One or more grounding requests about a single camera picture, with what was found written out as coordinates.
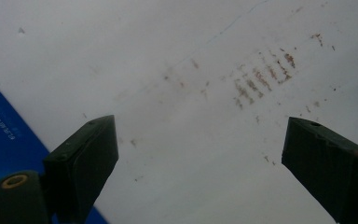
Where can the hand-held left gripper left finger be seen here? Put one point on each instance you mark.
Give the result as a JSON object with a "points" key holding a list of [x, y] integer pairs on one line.
{"points": [[80, 161]]}

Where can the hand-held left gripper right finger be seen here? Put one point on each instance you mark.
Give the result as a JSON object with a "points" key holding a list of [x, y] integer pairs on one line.
{"points": [[332, 165]]}

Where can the blue cardboard box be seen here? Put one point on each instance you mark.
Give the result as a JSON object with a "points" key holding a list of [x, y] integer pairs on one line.
{"points": [[6, 130]]}

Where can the white table mat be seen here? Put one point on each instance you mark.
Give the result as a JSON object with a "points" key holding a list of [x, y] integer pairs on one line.
{"points": [[167, 46]]}

